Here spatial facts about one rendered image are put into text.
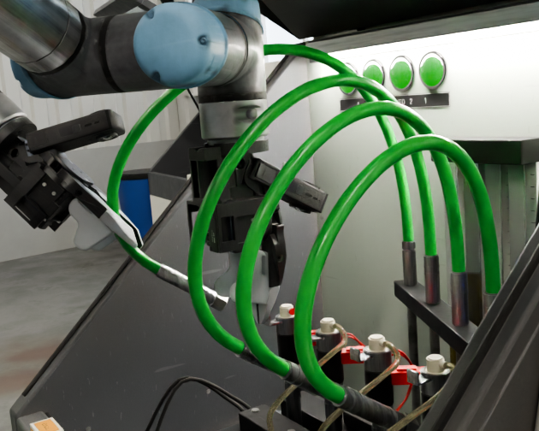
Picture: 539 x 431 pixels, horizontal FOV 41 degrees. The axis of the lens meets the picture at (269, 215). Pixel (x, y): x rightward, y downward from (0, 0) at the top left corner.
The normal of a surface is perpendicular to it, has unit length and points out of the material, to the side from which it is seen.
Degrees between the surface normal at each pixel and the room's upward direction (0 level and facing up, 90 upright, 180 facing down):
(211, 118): 89
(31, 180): 77
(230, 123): 90
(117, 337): 90
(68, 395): 90
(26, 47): 147
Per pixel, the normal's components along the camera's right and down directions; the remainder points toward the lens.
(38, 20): 0.85, 0.39
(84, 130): -0.11, -0.07
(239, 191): 0.54, 0.09
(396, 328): -0.84, 0.15
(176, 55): -0.29, 0.17
